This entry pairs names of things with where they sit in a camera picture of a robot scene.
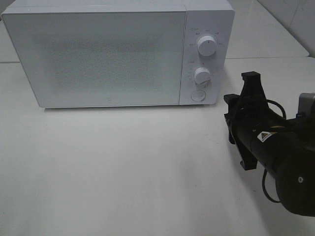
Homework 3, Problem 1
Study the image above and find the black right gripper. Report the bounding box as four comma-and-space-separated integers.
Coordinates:
224, 71, 273, 171

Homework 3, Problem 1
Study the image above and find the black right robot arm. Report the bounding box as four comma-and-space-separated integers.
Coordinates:
224, 71, 315, 217

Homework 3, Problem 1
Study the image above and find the white microwave oven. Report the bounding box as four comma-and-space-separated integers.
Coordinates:
1, 0, 235, 107

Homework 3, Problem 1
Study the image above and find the round white door button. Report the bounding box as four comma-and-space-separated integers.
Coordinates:
190, 89, 206, 102

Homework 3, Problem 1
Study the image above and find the white upper microwave knob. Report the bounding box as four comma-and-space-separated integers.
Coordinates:
197, 35, 217, 57

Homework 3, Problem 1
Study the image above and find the white microwave door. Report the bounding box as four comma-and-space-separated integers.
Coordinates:
3, 12, 186, 108

